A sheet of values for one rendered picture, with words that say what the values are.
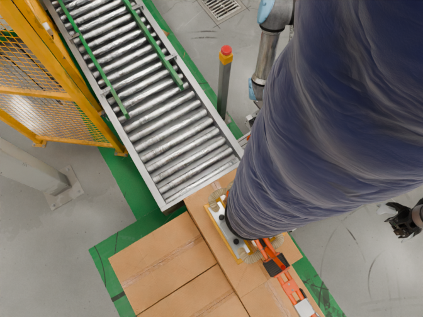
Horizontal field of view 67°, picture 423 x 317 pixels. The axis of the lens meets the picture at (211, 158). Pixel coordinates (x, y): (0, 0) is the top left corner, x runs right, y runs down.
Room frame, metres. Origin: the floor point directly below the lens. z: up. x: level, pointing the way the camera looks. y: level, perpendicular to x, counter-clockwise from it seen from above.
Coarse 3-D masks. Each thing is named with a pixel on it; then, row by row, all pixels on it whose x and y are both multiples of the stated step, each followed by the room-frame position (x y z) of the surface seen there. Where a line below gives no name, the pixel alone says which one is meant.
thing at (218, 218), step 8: (216, 200) 0.29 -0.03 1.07; (208, 208) 0.25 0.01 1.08; (224, 208) 0.25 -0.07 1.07; (216, 216) 0.21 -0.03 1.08; (224, 216) 0.21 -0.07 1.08; (216, 224) 0.17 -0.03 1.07; (224, 240) 0.09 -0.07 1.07; (232, 240) 0.09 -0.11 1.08; (240, 240) 0.09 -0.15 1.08; (232, 248) 0.05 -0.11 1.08; (248, 248) 0.05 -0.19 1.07; (232, 256) 0.01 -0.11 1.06
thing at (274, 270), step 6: (276, 252) 0.03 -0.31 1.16; (270, 258) 0.01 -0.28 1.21; (282, 258) 0.01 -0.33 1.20; (264, 264) -0.02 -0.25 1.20; (270, 264) -0.02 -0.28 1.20; (276, 264) -0.02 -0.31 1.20; (288, 264) -0.02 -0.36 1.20; (270, 270) -0.05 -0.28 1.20; (276, 270) -0.05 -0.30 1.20; (282, 270) -0.05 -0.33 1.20; (270, 276) -0.07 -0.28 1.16; (276, 276) -0.07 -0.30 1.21
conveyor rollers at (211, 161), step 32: (64, 0) 2.07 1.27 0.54; (96, 0) 2.06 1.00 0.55; (128, 0) 2.09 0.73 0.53; (96, 32) 1.74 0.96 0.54; (160, 64) 1.45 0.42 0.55; (160, 96) 1.17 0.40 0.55; (192, 96) 1.18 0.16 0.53; (128, 128) 0.90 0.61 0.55; (192, 128) 0.91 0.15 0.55; (160, 160) 0.66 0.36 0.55; (192, 160) 0.67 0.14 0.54
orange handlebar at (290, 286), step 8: (256, 240) 0.08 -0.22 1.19; (264, 240) 0.09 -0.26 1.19; (272, 248) 0.05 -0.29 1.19; (264, 256) 0.02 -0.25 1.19; (288, 272) -0.05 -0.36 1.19; (280, 280) -0.09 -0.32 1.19; (288, 280) -0.09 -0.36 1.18; (288, 288) -0.12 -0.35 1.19; (296, 288) -0.12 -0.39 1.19; (288, 296) -0.15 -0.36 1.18
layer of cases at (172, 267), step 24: (144, 240) 0.11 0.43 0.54; (168, 240) 0.11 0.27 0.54; (192, 240) 0.11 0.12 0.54; (120, 264) -0.05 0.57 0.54; (144, 264) -0.04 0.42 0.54; (168, 264) -0.04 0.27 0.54; (192, 264) -0.04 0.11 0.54; (216, 264) -0.04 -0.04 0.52; (144, 288) -0.19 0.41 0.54; (168, 288) -0.19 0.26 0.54; (192, 288) -0.18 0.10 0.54; (216, 288) -0.18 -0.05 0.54; (264, 288) -0.17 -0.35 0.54; (144, 312) -0.33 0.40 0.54; (168, 312) -0.32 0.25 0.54; (192, 312) -0.32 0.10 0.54; (216, 312) -0.32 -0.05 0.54; (240, 312) -0.31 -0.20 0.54; (264, 312) -0.31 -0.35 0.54; (288, 312) -0.31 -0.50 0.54
